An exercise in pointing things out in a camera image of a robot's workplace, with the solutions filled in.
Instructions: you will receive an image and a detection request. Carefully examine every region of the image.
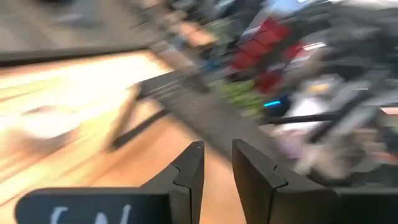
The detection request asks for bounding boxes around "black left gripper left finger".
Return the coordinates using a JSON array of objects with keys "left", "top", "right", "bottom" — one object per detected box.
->
[{"left": 14, "top": 140, "right": 205, "bottom": 224}]

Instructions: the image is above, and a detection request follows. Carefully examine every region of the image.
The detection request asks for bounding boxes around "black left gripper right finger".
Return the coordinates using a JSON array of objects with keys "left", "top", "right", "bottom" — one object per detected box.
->
[{"left": 231, "top": 138, "right": 398, "bottom": 224}]

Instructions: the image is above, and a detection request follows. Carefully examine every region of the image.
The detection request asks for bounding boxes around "white ball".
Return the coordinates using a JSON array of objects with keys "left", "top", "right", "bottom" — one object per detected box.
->
[{"left": 17, "top": 107, "right": 80, "bottom": 139}]

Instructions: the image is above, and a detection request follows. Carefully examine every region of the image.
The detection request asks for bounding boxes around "black perforated metal shelf riser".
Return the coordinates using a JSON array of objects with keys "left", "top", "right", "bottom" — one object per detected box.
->
[{"left": 107, "top": 70, "right": 280, "bottom": 159}]

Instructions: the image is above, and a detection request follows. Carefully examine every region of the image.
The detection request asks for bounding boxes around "black aluminium table frame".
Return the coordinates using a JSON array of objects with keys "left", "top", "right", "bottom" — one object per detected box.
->
[{"left": 0, "top": 45, "right": 153, "bottom": 68}]

